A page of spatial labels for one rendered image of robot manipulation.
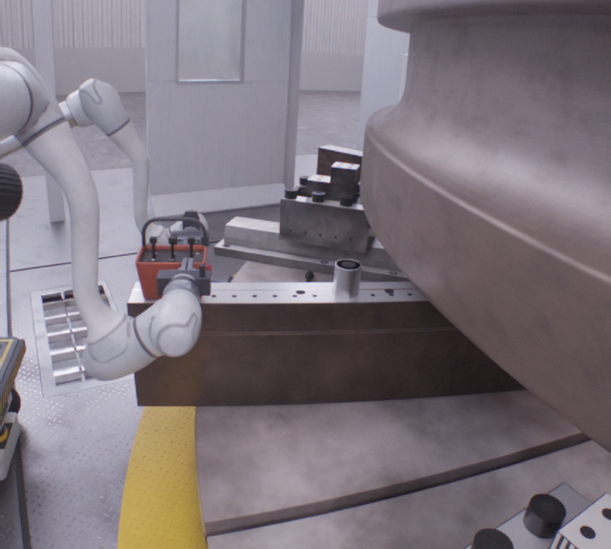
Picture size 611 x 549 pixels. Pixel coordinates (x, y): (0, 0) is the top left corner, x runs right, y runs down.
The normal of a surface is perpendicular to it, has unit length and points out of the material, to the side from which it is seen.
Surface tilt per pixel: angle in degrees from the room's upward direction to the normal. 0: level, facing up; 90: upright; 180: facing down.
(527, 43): 90
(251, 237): 72
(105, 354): 82
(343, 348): 90
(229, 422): 0
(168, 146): 90
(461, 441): 0
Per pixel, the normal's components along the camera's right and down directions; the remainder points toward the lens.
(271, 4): 0.49, 0.33
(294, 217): -0.26, 0.33
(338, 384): 0.12, 0.36
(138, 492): 0.06, -0.94
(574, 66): -0.95, 0.06
